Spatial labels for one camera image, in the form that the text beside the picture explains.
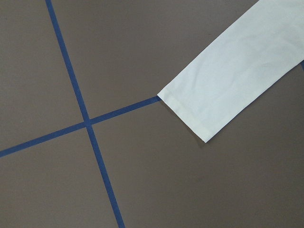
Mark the white long-sleeve cat shirt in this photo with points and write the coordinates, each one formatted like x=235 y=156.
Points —
x=245 y=60

